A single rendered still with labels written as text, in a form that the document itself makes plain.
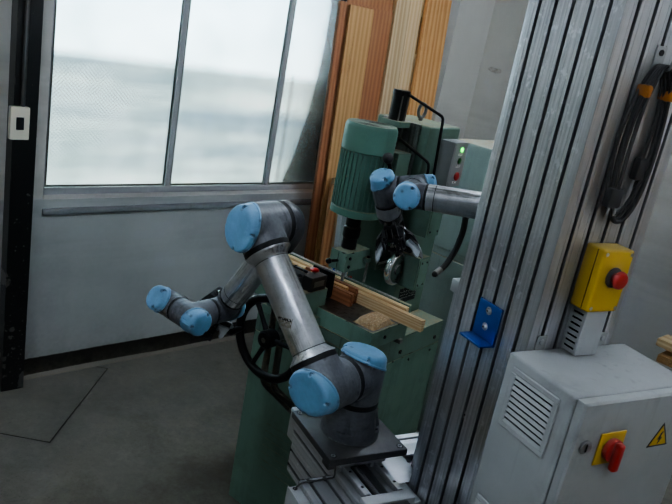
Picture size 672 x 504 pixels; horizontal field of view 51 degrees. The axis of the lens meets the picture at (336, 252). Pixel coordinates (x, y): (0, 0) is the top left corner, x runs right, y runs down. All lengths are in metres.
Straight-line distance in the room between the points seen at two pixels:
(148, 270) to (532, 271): 2.49
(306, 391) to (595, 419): 0.63
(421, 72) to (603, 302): 3.00
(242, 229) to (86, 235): 1.81
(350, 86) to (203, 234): 1.12
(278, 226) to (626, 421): 0.87
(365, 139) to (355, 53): 1.70
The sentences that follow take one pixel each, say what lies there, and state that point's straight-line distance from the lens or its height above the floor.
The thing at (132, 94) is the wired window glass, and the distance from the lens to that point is 3.43.
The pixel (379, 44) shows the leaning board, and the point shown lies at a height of 1.74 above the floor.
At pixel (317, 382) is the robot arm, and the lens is 1.60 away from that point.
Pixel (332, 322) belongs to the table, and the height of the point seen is 0.87.
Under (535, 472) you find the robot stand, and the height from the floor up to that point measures 1.05.
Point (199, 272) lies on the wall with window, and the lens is 3.81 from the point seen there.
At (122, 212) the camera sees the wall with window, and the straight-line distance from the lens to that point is 3.47.
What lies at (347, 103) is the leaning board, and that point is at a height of 1.41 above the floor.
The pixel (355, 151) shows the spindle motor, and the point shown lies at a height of 1.42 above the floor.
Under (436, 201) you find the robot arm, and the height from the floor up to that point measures 1.38.
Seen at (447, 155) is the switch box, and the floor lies 1.43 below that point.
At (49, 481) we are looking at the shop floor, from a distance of 2.96.
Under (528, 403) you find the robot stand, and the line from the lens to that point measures 1.44.
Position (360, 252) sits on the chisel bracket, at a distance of 2.44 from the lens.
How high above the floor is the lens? 1.77
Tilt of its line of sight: 17 degrees down
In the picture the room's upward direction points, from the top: 11 degrees clockwise
